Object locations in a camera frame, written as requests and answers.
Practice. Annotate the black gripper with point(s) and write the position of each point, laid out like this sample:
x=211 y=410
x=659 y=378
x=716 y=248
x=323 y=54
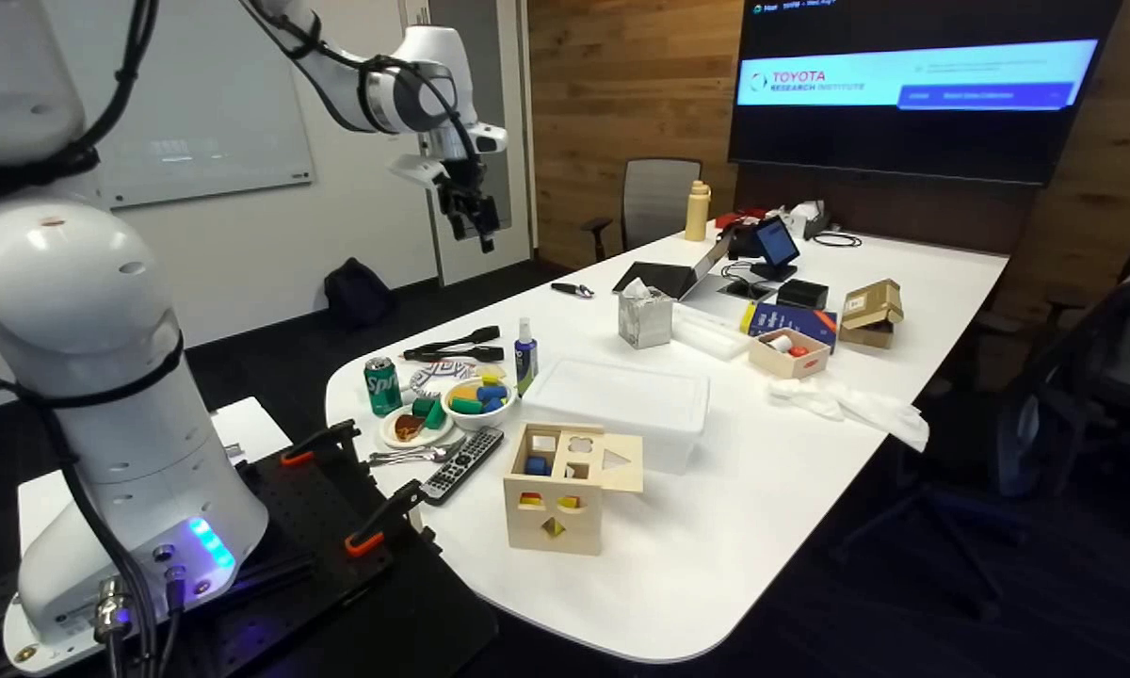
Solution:
x=462 y=188

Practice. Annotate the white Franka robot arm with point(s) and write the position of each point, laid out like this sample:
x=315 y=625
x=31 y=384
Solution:
x=88 y=315

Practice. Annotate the yellow mustard bottle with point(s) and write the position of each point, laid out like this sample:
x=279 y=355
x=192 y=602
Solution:
x=698 y=212

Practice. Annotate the small black marker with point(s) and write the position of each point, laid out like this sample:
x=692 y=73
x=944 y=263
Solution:
x=572 y=290

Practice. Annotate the black backpack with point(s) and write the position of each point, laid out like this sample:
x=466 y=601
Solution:
x=359 y=294

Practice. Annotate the grey door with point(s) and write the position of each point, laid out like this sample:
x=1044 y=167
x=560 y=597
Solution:
x=511 y=75

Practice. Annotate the white bowl with coloured blocks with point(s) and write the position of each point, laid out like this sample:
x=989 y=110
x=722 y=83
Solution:
x=477 y=399

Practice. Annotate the grey office chair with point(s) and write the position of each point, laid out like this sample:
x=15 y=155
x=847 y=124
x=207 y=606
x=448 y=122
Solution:
x=657 y=199

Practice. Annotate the grey tissue box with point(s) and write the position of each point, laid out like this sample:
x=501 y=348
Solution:
x=644 y=319

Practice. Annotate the green soda can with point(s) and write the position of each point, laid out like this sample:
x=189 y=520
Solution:
x=382 y=384

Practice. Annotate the green toy block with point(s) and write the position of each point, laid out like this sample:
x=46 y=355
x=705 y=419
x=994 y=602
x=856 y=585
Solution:
x=432 y=410

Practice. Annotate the white plate with orange toy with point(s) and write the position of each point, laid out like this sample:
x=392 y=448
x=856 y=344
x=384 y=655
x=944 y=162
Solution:
x=410 y=429

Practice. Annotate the clear plastic storage bin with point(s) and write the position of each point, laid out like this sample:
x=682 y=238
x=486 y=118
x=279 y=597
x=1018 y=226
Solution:
x=620 y=405

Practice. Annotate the black remote control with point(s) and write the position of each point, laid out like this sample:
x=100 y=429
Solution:
x=462 y=464

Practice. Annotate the clear plastic container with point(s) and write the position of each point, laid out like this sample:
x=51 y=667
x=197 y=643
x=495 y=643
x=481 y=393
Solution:
x=712 y=334

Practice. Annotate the wooden shape sorter lid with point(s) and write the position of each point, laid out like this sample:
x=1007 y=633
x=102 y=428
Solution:
x=620 y=464

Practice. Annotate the wooden shape sorter box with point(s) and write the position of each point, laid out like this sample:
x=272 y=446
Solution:
x=556 y=493

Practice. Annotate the small black tablet display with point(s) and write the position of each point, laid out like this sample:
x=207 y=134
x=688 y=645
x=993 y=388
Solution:
x=778 y=242

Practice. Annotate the blue printed box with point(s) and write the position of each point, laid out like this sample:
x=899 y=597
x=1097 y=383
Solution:
x=791 y=322

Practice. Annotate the small black box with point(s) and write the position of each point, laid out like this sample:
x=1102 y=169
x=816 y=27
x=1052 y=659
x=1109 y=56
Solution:
x=805 y=290

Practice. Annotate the small wooden tray with blocks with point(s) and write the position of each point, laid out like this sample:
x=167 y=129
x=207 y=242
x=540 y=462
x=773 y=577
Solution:
x=787 y=355

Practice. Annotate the open brown cardboard box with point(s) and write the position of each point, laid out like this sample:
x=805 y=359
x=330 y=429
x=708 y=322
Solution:
x=872 y=310

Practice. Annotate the white plastic bag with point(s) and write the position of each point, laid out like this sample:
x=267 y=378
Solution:
x=847 y=408

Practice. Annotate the black mesh office chair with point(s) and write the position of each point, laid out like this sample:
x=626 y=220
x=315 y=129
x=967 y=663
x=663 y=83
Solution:
x=1092 y=378

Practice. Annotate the wall whiteboard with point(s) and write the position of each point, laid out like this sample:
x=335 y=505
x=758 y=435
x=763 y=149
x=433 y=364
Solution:
x=211 y=115

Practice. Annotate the black mount with orange clamps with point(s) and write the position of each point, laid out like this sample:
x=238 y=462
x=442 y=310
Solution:
x=324 y=520

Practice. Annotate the large wall television screen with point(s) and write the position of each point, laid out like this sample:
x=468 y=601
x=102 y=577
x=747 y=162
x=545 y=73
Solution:
x=923 y=89

